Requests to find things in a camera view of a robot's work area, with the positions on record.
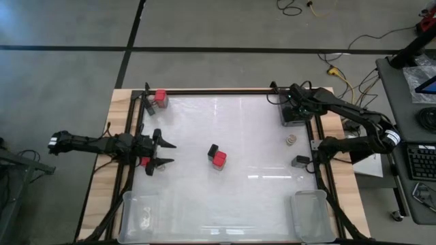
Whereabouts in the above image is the black looped floor cable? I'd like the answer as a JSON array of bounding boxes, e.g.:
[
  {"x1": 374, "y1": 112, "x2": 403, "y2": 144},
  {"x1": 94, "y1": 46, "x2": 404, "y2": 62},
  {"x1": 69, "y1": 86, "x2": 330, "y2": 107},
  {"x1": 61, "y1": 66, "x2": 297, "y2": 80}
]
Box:
[{"x1": 275, "y1": 0, "x2": 303, "y2": 17}]

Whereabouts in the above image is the black keyboard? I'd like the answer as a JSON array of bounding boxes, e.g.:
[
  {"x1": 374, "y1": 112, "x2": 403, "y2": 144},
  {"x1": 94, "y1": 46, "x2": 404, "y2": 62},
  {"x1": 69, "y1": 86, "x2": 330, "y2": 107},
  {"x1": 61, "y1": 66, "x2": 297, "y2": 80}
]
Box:
[{"x1": 406, "y1": 144, "x2": 436, "y2": 182}]

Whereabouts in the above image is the green spice tin black lid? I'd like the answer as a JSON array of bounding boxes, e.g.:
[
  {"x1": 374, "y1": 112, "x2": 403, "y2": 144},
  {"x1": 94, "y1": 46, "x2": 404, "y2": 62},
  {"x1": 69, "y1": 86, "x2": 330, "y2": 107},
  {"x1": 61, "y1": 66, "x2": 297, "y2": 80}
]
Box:
[{"x1": 207, "y1": 143, "x2": 220, "y2": 161}]

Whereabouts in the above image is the black metal stand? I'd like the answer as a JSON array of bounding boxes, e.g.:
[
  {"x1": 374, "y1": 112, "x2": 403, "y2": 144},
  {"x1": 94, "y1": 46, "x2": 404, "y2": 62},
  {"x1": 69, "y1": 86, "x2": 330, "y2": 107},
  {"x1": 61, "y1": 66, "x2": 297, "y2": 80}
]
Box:
[{"x1": 0, "y1": 135, "x2": 57, "y2": 244}]

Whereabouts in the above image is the yellow power plug cable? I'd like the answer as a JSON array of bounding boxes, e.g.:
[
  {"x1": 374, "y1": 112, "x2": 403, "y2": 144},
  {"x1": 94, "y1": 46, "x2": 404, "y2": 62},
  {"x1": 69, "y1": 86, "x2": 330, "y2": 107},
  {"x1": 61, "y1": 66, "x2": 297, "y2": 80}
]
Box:
[{"x1": 326, "y1": 65, "x2": 357, "y2": 105}]

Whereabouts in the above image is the black pole stand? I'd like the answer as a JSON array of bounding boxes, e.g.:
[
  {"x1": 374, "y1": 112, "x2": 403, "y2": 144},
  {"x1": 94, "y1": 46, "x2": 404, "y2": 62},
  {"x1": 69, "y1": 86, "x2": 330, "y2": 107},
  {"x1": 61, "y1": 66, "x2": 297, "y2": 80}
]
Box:
[{"x1": 389, "y1": 29, "x2": 436, "y2": 69}]

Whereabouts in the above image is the small dark grey block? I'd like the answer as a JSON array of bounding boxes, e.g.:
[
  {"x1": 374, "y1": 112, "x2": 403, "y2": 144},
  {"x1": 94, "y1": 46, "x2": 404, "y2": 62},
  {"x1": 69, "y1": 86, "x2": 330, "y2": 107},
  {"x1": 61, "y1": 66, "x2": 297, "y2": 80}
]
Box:
[{"x1": 291, "y1": 154, "x2": 311, "y2": 169}]

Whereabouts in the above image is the dark grey plastic bin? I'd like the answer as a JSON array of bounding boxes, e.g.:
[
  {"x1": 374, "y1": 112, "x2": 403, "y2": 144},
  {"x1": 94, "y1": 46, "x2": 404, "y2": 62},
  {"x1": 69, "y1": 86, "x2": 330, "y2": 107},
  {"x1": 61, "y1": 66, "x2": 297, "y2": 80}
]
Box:
[{"x1": 278, "y1": 88, "x2": 315, "y2": 128}]

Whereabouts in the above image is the clear plastic sheet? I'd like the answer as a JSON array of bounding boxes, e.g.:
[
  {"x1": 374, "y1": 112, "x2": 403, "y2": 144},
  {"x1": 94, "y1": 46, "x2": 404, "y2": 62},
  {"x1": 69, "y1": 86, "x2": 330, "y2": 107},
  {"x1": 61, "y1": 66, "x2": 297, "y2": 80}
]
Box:
[{"x1": 403, "y1": 63, "x2": 436, "y2": 104}]

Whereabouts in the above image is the black table frame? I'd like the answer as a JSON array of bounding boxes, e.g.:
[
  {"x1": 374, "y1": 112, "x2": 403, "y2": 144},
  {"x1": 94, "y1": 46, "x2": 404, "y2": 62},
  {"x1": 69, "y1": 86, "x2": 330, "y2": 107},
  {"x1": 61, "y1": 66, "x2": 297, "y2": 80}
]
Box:
[{"x1": 73, "y1": 81, "x2": 372, "y2": 245}]

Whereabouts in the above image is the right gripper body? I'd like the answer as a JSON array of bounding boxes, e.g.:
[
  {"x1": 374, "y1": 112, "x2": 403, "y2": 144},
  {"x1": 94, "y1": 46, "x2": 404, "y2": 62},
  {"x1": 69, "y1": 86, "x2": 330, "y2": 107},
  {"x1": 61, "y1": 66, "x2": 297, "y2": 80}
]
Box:
[{"x1": 288, "y1": 83, "x2": 316, "y2": 116}]

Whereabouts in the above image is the black coiled cable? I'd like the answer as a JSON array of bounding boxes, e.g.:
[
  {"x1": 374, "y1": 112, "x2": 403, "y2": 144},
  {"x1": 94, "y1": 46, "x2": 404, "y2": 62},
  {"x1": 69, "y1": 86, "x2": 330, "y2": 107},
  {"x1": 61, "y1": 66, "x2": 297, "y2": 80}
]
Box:
[{"x1": 418, "y1": 106, "x2": 436, "y2": 134}]

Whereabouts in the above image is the light grey plastic bin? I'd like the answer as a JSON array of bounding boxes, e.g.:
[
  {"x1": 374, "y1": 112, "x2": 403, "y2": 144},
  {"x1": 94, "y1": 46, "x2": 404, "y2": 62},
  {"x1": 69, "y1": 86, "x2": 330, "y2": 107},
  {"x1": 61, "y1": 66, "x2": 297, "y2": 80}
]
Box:
[{"x1": 290, "y1": 189, "x2": 337, "y2": 244}]

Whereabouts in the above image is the red tool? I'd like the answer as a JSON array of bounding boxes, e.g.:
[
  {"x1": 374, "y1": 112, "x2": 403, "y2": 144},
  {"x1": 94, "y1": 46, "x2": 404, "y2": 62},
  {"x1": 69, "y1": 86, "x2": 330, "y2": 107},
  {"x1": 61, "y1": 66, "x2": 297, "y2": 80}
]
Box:
[{"x1": 415, "y1": 6, "x2": 436, "y2": 35}]

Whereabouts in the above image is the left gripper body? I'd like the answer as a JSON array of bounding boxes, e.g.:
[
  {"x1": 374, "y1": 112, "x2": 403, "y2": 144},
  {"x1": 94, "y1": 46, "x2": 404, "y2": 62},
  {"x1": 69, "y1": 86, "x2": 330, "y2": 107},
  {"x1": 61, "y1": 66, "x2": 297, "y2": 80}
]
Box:
[{"x1": 131, "y1": 134, "x2": 161, "y2": 158}]

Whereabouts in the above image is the long black floor cable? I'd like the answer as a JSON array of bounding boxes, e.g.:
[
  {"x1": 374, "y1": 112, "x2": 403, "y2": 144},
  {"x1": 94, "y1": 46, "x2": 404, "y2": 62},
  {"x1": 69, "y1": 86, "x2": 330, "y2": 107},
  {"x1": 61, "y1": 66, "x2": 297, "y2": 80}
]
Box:
[{"x1": 316, "y1": 25, "x2": 417, "y2": 64}]

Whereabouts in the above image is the thin yellow floor cable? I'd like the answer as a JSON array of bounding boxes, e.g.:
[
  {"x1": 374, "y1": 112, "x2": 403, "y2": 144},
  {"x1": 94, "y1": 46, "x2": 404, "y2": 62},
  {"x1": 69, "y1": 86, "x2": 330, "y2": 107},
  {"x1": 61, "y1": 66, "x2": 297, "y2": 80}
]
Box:
[{"x1": 305, "y1": 0, "x2": 338, "y2": 18}]

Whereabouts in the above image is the grey desk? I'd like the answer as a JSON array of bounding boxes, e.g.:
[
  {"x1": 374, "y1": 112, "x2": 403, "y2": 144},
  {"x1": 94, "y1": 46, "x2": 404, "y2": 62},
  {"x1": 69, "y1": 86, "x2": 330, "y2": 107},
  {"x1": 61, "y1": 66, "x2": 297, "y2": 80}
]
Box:
[{"x1": 375, "y1": 56, "x2": 436, "y2": 226}]

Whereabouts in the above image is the white paper sheet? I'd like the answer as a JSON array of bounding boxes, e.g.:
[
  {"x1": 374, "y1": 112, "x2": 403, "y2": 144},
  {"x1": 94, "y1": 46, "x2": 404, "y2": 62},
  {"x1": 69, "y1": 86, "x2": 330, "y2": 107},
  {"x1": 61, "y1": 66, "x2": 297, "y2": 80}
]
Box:
[{"x1": 352, "y1": 152, "x2": 385, "y2": 178}]

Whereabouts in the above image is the translucent plastic bin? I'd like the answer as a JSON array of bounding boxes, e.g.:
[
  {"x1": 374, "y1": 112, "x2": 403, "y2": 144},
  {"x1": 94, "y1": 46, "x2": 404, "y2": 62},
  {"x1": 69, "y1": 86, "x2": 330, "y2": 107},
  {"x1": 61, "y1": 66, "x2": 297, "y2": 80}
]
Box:
[{"x1": 117, "y1": 189, "x2": 163, "y2": 244}]

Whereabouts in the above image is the blue screen tablet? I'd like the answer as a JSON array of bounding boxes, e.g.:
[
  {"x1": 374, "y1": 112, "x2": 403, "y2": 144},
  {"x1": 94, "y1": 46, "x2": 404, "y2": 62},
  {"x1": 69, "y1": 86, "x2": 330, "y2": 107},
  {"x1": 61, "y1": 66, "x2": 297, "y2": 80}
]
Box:
[{"x1": 414, "y1": 75, "x2": 436, "y2": 95}]

